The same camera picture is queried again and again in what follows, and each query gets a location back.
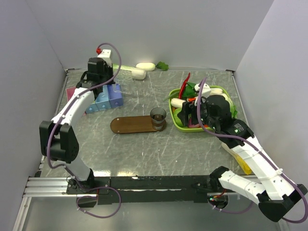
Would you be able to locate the green scallion leaf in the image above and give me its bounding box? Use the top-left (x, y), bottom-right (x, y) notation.
top-left (163, 92), bottom-right (179, 101)

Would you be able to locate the bok choy in basket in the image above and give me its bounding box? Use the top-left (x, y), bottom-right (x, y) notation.
top-left (182, 81), bottom-right (224, 99)

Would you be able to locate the dark glass cup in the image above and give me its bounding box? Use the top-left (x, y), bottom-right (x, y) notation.
top-left (150, 107), bottom-right (167, 131)

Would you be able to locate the green plastic vegetable basket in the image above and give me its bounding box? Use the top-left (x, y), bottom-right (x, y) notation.
top-left (168, 85), bottom-right (231, 133)

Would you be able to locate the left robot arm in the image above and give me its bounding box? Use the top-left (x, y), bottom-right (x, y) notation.
top-left (39, 57), bottom-right (116, 193)

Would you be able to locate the yellow cabbage by arm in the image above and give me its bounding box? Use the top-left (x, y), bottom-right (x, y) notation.
top-left (221, 142), bottom-right (252, 175)

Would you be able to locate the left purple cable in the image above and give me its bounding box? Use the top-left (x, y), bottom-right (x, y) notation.
top-left (46, 42), bottom-right (122, 219)

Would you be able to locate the red chili pepper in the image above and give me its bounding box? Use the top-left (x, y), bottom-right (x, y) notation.
top-left (179, 72), bottom-right (191, 99)

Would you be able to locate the napa cabbage on table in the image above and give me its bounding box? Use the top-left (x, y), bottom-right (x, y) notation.
top-left (116, 65), bottom-right (146, 80)

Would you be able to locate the pink drawer box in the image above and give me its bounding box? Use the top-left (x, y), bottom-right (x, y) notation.
top-left (66, 87), bottom-right (76, 101)

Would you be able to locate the purple drawer box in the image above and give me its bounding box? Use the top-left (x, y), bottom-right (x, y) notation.
top-left (107, 84), bottom-right (123, 108)

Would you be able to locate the white celery stalk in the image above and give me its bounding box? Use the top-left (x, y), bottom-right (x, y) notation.
top-left (170, 98), bottom-right (186, 108)

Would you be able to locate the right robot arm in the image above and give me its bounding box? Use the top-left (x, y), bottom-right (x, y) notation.
top-left (178, 95), bottom-right (308, 222)

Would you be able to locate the teal drawer box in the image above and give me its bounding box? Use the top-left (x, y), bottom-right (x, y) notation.
top-left (85, 104), bottom-right (99, 114)

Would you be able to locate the clear textured plastic holder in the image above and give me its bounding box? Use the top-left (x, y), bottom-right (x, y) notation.
top-left (113, 70), bottom-right (133, 94)

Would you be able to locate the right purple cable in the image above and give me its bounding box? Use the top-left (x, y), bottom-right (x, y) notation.
top-left (196, 77), bottom-right (305, 223)

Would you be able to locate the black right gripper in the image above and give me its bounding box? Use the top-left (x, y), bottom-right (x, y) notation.
top-left (177, 94), bottom-right (219, 130)

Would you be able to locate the purple cable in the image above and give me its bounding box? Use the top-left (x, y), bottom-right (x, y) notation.
top-left (196, 77), bottom-right (305, 223)
top-left (46, 42), bottom-right (122, 219)

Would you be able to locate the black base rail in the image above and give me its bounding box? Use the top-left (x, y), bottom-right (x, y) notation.
top-left (66, 175), bottom-right (224, 205)

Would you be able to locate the aluminium frame rail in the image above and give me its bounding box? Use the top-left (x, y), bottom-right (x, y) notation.
top-left (12, 175), bottom-right (279, 231)

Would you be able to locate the round green cabbage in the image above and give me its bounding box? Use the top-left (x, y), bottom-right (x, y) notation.
top-left (173, 108), bottom-right (183, 127)

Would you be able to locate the white daikon radish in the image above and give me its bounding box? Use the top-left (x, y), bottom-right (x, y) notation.
top-left (136, 62), bottom-right (169, 71)

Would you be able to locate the brown wooden tray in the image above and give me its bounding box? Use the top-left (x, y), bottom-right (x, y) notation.
top-left (110, 115), bottom-right (167, 134)

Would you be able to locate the napa cabbage in basket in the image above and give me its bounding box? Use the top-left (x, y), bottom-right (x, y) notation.
top-left (222, 93), bottom-right (237, 118)

